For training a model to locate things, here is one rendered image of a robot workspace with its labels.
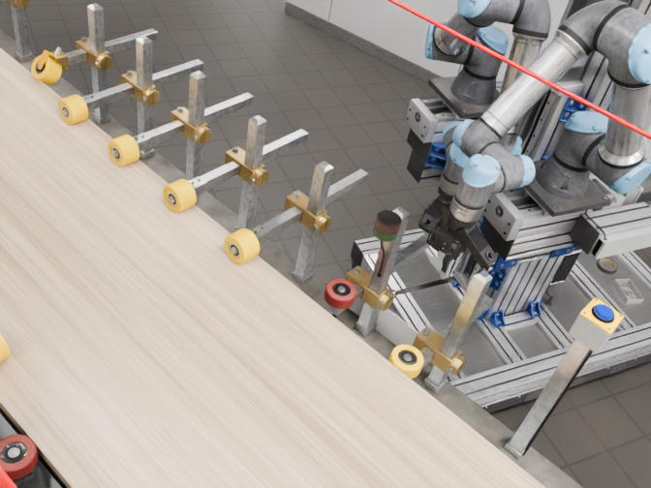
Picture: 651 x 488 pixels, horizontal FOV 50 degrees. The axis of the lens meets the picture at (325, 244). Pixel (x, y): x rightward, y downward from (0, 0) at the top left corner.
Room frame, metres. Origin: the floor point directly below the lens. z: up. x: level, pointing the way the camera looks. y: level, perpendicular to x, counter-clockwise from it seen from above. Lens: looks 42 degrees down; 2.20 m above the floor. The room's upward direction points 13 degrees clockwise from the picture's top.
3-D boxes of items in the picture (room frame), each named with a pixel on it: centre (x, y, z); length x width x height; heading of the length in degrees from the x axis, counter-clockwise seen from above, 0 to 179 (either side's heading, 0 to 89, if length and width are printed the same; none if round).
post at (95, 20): (2.04, 0.88, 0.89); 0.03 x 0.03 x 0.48; 56
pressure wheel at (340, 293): (1.27, -0.07, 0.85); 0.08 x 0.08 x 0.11
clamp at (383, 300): (1.35, -0.14, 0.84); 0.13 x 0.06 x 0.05; 56
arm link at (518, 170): (1.41, -0.37, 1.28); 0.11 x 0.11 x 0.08; 38
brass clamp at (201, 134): (1.77, 0.48, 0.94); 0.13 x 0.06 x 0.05; 56
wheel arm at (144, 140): (1.79, 0.49, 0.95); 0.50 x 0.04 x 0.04; 146
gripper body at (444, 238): (1.34, -0.30, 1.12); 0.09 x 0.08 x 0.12; 56
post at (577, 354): (1.05, -0.59, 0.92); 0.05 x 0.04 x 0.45; 56
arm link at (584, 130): (1.77, -0.65, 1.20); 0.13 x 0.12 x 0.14; 38
